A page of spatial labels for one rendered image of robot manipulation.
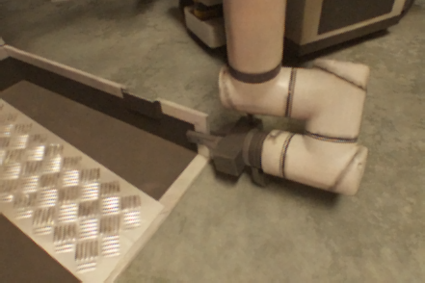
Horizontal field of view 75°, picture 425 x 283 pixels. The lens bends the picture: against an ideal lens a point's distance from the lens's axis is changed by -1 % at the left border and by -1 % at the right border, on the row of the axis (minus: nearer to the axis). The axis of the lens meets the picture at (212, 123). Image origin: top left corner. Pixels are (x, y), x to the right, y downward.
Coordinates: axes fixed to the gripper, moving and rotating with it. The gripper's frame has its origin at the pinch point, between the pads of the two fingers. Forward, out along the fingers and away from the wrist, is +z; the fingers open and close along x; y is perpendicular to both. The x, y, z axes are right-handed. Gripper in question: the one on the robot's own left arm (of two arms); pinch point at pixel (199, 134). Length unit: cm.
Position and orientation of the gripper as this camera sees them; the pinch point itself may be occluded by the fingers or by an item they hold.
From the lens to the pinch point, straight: 64.1
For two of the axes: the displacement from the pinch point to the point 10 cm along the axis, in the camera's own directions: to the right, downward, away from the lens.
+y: -2.1, -7.9, -5.8
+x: -5.2, 5.9, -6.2
